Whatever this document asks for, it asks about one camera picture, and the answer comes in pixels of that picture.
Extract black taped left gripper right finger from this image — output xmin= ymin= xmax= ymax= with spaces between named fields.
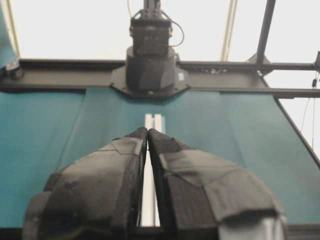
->
xmin=148 ymin=129 xmax=288 ymax=240

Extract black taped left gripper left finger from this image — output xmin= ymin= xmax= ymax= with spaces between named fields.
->
xmin=22 ymin=127 xmax=147 ymax=240

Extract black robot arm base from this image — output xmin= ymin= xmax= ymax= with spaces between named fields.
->
xmin=110 ymin=0 xmax=190 ymax=100

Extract teal table mat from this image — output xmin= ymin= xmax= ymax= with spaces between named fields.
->
xmin=0 ymin=88 xmax=320 ymax=228

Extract black metal frame rail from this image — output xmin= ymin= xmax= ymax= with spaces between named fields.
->
xmin=0 ymin=59 xmax=320 ymax=100

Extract thin black cable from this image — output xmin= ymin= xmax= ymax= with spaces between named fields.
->
xmin=164 ymin=18 xmax=185 ymax=48

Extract black vertical frame post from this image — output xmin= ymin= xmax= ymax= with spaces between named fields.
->
xmin=247 ymin=0 xmax=276 ymax=65

